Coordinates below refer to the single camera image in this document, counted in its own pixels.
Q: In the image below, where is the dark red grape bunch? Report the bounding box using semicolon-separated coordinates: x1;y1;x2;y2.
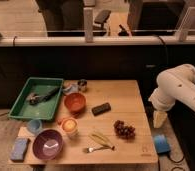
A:
114;120;135;139

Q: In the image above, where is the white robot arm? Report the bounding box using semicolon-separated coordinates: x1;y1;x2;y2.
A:
148;64;195;128

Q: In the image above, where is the red bowl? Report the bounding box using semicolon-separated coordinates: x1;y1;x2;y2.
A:
64;93;86;113

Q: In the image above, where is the purple bowl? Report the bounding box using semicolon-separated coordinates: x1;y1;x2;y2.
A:
32;129;64;160

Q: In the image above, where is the wooden board table top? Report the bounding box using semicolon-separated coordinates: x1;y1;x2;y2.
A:
7;79;159;166

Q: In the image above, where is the black rectangular block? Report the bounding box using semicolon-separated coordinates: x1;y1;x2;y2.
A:
92;103;111;116

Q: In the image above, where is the silver fork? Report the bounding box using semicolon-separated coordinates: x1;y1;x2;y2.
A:
82;146;110;153

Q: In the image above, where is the metal can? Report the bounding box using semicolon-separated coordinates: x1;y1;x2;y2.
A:
77;79;87;92

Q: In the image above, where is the orange cup with yellow inside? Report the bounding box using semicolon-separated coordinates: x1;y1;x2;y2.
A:
61;118;78;138

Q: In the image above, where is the blue grey cloth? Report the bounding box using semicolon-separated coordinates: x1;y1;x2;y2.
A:
63;84;79;95

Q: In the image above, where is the black office chair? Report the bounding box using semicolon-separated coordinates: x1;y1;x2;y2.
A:
93;10;111;36

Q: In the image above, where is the green plastic tray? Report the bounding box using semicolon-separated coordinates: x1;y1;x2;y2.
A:
9;77;64;121

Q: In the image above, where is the small light blue cup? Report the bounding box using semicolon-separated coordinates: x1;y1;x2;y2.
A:
27;119;42;135

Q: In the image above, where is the dark tool in tray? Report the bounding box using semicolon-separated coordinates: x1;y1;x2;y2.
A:
26;87;60;105

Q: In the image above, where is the blue sponge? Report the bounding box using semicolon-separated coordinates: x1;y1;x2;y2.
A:
10;138;30;162

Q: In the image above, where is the white horizontal rail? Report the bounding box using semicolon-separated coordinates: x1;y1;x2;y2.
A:
0;35;195;47

